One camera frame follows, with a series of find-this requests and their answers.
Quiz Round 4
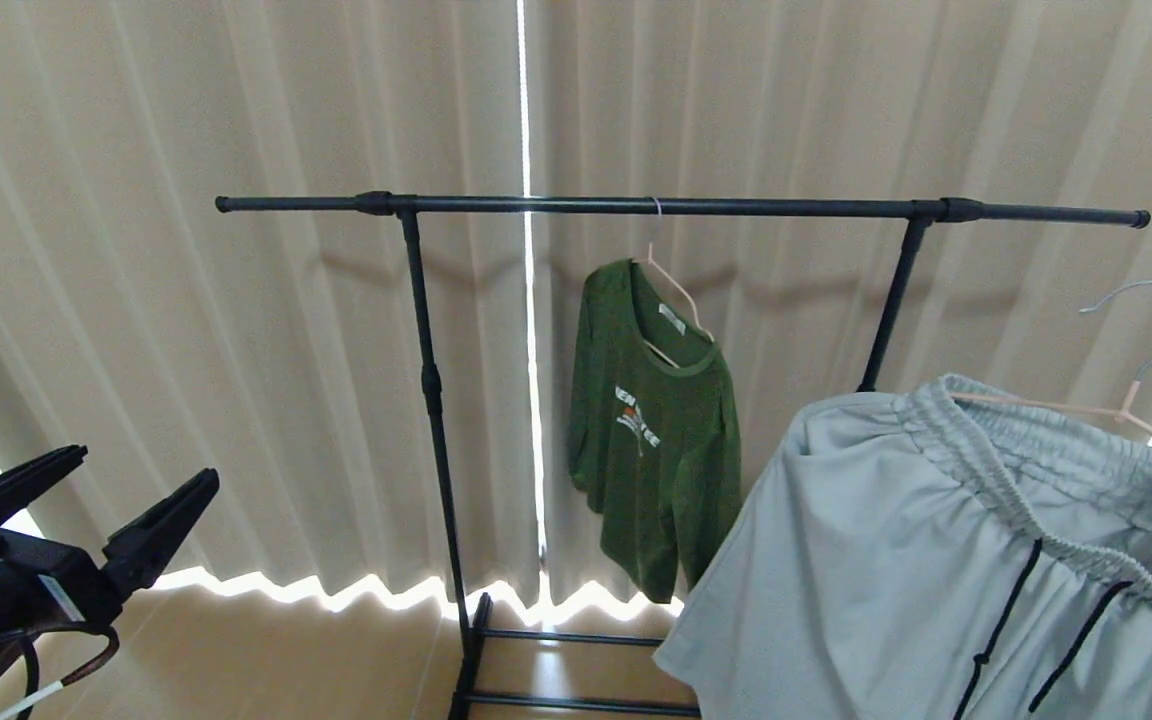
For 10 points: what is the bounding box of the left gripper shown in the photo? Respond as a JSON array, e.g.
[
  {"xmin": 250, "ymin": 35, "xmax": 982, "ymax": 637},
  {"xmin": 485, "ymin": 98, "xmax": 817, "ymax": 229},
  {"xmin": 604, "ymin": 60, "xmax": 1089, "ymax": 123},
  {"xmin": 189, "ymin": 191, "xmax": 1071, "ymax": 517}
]
[{"xmin": 0, "ymin": 444, "xmax": 222, "ymax": 673}]

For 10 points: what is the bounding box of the green printed sleeveless shirt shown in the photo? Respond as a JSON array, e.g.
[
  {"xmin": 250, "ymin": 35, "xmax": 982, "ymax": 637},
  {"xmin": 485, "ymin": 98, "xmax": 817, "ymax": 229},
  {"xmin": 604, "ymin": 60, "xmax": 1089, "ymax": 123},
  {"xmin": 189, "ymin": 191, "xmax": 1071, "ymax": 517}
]
[{"xmin": 565, "ymin": 258, "xmax": 744, "ymax": 606}]

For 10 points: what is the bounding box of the pink clothes hanger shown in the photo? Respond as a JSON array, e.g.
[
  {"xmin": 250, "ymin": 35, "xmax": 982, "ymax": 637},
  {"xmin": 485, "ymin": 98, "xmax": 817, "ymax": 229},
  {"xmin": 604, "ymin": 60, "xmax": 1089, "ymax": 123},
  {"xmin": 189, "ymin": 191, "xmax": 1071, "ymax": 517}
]
[
  {"xmin": 949, "ymin": 279, "xmax": 1152, "ymax": 473},
  {"xmin": 636, "ymin": 195, "xmax": 716, "ymax": 369}
]

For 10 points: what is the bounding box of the pale grey garment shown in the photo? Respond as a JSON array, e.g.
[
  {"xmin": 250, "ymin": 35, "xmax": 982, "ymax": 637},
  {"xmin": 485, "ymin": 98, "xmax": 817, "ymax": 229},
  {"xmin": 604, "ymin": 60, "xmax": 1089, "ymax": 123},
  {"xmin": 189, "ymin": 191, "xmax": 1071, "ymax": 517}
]
[{"xmin": 652, "ymin": 374, "xmax": 1152, "ymax": 720}]

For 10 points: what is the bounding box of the black clothes rack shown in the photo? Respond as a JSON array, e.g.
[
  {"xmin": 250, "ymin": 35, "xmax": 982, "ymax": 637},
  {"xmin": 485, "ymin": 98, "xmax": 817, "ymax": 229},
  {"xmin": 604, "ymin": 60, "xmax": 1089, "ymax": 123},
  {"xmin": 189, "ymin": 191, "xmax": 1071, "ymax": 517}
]
[{"xmin": 213, "ymin": 191, "xmax": 1152, "ymax": 720}]

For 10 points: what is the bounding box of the beige curtain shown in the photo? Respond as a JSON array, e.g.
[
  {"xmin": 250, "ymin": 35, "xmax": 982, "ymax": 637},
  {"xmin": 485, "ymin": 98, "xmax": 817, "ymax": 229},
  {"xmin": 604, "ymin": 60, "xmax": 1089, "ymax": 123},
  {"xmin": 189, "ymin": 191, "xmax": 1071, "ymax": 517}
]
[{"xmin": 0, "ymin": 0, "xmax": 1152, "ymax": 611}]

